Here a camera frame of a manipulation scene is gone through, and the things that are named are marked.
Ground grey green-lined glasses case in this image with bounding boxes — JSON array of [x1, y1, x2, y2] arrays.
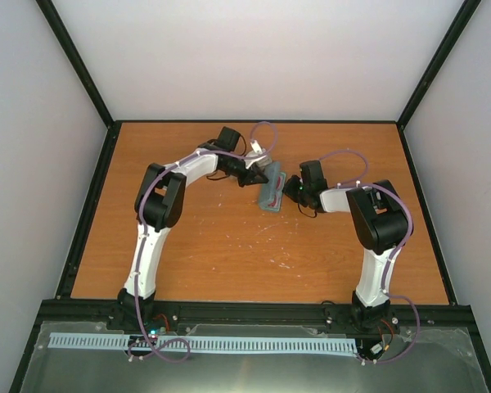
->
[[256, 154, 273, 169]]

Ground blue-grey glasses case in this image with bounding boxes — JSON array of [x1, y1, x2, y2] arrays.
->
[[258, 161, 285, 211]]

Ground red transparent glasses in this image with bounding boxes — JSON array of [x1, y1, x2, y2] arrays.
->
[[267, 172, 286, 211]]

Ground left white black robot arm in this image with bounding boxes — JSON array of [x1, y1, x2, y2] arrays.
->
[[117, 121, 277, 330]]

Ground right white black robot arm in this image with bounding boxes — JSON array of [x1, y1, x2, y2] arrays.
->
[[283, 160, 414, 332]]

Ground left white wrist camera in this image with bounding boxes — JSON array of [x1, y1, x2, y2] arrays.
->
[[245, 139, 268, 169]]

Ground left black frame post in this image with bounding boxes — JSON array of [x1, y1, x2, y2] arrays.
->
[[35, 0, 116, 128]]

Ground black frame post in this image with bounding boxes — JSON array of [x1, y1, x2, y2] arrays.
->
[[396, 0, 482, 128], [35, 0, 116, 128]]

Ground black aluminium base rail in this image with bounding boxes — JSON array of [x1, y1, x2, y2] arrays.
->
[[36, 298, 475, 339]]

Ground right black frame post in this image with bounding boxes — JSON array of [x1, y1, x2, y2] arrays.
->
[[396, 0, 482, 128]]

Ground light blue slotted cable duct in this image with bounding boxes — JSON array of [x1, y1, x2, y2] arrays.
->
[[47, 332, 357, 356]]

